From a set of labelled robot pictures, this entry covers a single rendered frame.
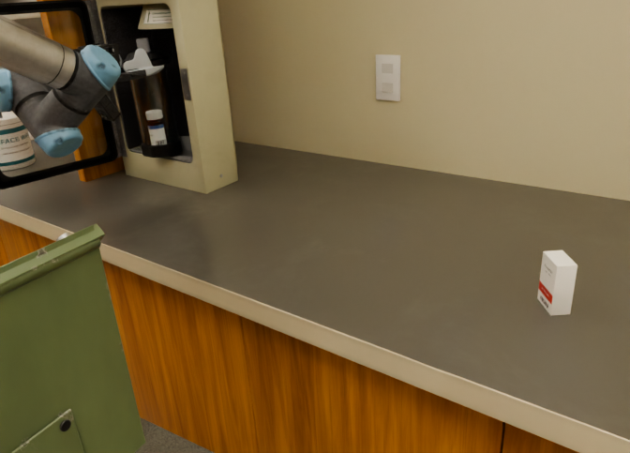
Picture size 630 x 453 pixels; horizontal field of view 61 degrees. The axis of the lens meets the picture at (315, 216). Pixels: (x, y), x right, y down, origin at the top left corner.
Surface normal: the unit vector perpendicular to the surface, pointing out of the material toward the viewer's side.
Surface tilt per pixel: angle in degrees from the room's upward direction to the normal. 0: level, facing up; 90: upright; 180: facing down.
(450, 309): 1
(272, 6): 90
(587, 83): 90
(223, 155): 90
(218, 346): 90
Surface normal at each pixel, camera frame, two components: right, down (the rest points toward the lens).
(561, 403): -0.06, -0.92
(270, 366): -0.59, 0.35
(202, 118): 0.80, 0.19
